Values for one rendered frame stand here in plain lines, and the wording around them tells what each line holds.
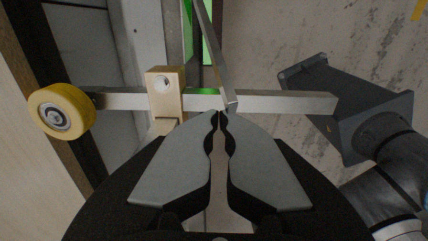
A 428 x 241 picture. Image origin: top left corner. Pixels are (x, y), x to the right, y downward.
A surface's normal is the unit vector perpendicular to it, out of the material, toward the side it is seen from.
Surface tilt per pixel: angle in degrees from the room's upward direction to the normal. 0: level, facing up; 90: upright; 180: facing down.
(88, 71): 90
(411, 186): 52
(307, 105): 0
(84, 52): 90
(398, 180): 72
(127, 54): 0
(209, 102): 0
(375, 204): 84
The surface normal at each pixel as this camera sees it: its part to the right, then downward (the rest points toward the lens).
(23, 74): 1.00, 0.03
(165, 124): 0.01, -0.87
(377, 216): -0.72, -0.56
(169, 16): -0.03, 0.50
